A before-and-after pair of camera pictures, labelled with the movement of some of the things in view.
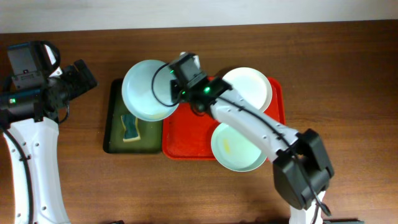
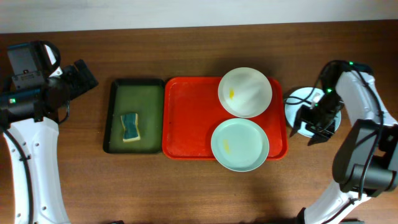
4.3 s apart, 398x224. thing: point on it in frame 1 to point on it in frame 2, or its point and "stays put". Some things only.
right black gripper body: [176, 92] to [321, 116]
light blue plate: [146, 90] to [310, 96]
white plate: [251, 85] stays put
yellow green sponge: [131, 128] stays put
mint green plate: [233, 150] stays put
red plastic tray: [188, 135] stays put
